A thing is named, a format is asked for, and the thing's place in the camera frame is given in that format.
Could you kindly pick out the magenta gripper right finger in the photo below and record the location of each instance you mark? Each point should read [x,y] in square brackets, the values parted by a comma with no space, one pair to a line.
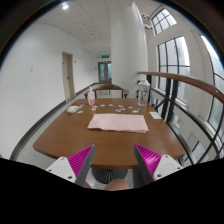
[154,166]

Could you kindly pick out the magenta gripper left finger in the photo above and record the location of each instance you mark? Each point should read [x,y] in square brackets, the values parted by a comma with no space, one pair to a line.
[74,168]

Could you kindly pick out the pink towel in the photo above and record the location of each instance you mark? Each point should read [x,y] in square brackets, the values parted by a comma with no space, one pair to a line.
[119,122]

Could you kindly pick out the white paper card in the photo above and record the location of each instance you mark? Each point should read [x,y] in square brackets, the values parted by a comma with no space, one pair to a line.
[155,115]

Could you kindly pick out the small sanitizer bottle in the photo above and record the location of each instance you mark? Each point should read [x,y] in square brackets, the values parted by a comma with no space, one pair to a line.
[91,96]

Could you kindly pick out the wooden chair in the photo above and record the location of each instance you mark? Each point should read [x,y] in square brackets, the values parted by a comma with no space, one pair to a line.
[109,87]

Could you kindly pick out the large clear water bottle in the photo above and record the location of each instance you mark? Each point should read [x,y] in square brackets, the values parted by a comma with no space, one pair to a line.
[143,93]

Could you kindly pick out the glass double door far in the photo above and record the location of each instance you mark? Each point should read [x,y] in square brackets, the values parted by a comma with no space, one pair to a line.
[105,72]

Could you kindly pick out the wooden handrail with black balusters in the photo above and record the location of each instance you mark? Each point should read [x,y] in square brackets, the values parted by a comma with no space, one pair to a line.
[193,110]

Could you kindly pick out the green exit sign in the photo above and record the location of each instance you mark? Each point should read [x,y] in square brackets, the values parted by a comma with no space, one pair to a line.
[105,56]

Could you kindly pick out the white round pillar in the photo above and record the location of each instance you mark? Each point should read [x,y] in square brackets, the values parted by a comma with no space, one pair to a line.
[128,45]

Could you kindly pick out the brown door left wall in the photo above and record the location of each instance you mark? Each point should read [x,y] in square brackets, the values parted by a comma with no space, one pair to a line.
[67,74]

